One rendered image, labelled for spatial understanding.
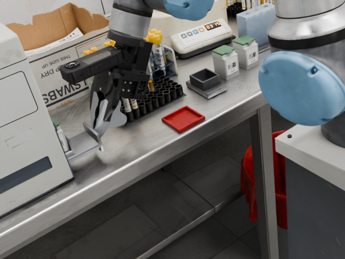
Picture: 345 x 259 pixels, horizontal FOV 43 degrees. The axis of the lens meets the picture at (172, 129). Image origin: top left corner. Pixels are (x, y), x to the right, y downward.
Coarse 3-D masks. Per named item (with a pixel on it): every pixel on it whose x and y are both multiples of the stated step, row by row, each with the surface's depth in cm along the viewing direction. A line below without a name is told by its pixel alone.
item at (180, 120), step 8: (176, 112) 96; (184, 112) 97; (192, 112) 96; (168, 120) 95; (176, 120) 94; (184, 120) 94; (192, 120) 93; (200, 120) 92; (176, 128) 91; (184, 128) 91
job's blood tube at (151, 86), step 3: (147, 66) 98; (147, 69) 99; (147, 72) 99; (150, 72) 100; (150, 75) 100; (150, 78) 100; (150, 81) 101; (150, 84) 101; (153, 84) 101; (150, 87) 101; (153, 87) 102; (150, 90) 102; (153, 90) 102
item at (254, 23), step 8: (264, 8) 112; (272, 8) 112; (240, 16) 111; (248, 16) 110; (256, 16) 111; (264, 16) 112; (272, 16) 113; (240, 24) 112; (248, 24) 111; (256, 24) 112; (264, 24) 113; (240, 32) 114; (248, 32) 112; (256, 32) 113; (264, 32) 114; (256, 40) 114; (264, 40) 115; (264, 48) 115
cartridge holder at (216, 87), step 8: (200, 72) 104; (208, 72) 104; (192, 80) 103; (200, 80) 100; (208, 80) 100; (216, 80) 101; (192, 88) 104; (200, 88) 101; (208, 88) 101; (216, 88) 100; (224, 88) 101; (208, 96) 99
